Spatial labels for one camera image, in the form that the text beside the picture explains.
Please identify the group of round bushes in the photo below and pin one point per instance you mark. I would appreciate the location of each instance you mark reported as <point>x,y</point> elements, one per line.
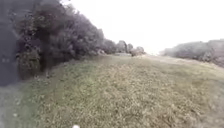
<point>131,48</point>

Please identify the green grass slope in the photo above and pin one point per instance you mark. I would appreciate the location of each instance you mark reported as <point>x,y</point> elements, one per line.
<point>116,93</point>

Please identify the dense wood of trees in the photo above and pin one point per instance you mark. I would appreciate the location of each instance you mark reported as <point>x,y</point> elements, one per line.
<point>56,33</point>

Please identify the robot's own part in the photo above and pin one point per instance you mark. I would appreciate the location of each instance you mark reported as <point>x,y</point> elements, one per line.
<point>76,126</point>

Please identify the hazy belt of trees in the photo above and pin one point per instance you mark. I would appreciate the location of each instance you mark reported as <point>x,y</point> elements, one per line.
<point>200,51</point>

